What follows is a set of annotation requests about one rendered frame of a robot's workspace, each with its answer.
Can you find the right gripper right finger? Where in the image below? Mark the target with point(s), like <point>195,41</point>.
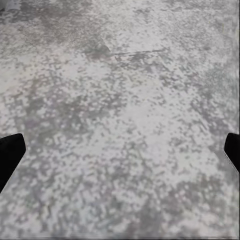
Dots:
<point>232,149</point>

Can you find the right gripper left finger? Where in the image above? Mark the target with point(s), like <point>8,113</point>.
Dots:
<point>12,150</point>

